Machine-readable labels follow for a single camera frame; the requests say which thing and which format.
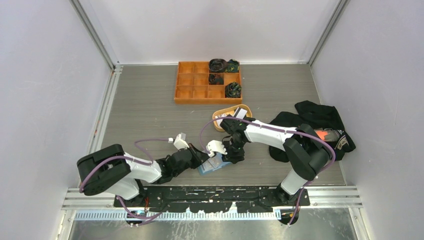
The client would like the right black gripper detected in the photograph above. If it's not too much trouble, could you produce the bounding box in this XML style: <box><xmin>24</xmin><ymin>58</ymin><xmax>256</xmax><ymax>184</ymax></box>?
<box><xmin>218</xmin><ymin>137</ymin><xmax>246</xmax><ymax>164</ymax></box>

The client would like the blue leather card holder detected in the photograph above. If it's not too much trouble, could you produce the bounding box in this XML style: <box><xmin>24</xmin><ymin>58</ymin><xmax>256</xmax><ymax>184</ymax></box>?
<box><xmin>197</xmin><ymin>153</ymin><xmax>232</xmax><ymax>176</ymax></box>

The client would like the white patterned card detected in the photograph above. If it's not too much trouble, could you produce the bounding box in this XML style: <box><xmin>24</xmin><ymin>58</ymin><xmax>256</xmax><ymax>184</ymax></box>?
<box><xmin>214</xmin><ymin>112</ymin><xmax>233</xmax><ymax>119</ymax></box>

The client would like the black and white card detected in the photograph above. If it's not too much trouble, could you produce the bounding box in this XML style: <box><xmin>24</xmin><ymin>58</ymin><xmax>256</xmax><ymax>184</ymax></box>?
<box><xmin>233</xmin><ymin>107</ymin><xmax>248</xmax><ymax>119</ymax></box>

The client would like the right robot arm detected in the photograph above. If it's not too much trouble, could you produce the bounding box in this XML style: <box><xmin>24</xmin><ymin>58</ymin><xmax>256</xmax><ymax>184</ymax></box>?
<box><xmin>220</xmin><ymin>117</ymin><xmax>336</xmax><ymax>206</ymax></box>

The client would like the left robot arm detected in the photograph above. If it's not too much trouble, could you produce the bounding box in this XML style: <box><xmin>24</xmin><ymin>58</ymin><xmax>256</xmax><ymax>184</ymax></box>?
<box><xmin>77</xmin><ymin>144</ymin><xmax>209</xmax><ymax>207</ymax></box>

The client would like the oval wooden tray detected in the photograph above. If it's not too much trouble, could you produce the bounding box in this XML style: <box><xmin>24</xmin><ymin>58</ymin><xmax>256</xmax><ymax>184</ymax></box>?
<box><xmin>212</xmin><ymin>104</ymin><xmax>253</xmax><ymax>132</ymax></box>

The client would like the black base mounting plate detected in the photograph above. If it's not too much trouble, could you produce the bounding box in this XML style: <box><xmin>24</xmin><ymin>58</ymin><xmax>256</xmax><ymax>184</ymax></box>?
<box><xmin>124</xmin><ymin>185</ymin><xmax>310</xmax><ymax>214</ymax></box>

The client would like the orange compartment organizer tray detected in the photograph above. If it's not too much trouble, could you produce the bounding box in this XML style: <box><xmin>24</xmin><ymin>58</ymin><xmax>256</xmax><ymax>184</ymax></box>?
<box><xmin>173</xmin><ymin>61</ymin><xmax>243</xmax><ymax>105</ymax></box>

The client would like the dark rolled sock middle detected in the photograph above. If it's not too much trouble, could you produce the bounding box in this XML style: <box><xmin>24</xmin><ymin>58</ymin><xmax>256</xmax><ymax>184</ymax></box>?
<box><xmin>208</xmin><ymin>73</ymin><xmax>224</xmax><ymax>85</ymax></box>

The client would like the dark rolled sock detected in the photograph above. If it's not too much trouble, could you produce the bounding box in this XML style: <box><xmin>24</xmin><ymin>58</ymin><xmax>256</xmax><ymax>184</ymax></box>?
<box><xmin>208</xmin><ymin>73</ymin><xmax>224</xmax><ymax>85</ymax></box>
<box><xmin>208</xmin><ymin>58</ymin><xmax>228</xmax><ymax>73</ymax></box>

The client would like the green rolled sock top right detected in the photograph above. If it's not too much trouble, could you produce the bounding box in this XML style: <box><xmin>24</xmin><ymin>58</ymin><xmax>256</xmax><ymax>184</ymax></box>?
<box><xmin>225</xmin><ymin>59</ymin><xmax>240</xmax><ymax>73</ymax></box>

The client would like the dark rolled sock top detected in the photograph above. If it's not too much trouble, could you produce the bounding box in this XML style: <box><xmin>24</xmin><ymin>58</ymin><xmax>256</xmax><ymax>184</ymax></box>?
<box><xmin>208</xmin><ymin>58</ymin><xmax>228</xmax><ymax>73</ymax></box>

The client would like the black garment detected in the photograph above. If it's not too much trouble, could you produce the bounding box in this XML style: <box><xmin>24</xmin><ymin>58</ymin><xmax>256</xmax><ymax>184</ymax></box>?
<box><xmin>270</xmin><ymin>100</ymin><xmax>356</xmax><ymax>161</ymax></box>

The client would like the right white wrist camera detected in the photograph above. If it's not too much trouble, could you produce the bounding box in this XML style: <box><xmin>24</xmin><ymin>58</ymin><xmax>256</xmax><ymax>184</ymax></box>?
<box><xmin>206</xmin><ymin>140</ymin><xmax>228</xmax><ymax>158</ymax></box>

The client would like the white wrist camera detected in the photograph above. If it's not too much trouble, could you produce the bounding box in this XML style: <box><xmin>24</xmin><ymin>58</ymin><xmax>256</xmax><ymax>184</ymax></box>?
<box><xmin>206</xmin><ymin>140</ymin><xmax>228</xmax><ymax>158</ymax></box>
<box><xmin>167</xmin><ymin>132</ymin><xmax>190</xmax><ymax>150</ymax></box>

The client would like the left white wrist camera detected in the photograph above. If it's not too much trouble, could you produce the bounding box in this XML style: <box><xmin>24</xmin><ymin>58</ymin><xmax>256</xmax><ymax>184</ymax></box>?
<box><xmin>167</xmin><ymin>132</ymin><xmax>190</xmax><ymax>150</ymax></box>

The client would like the aluminium frame rail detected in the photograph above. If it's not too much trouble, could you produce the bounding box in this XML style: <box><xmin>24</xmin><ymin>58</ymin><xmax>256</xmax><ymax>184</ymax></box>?
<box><xmin>61</xmin><ymin>186</ymin><xmax>363</xmax><ymax>224</ymax></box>

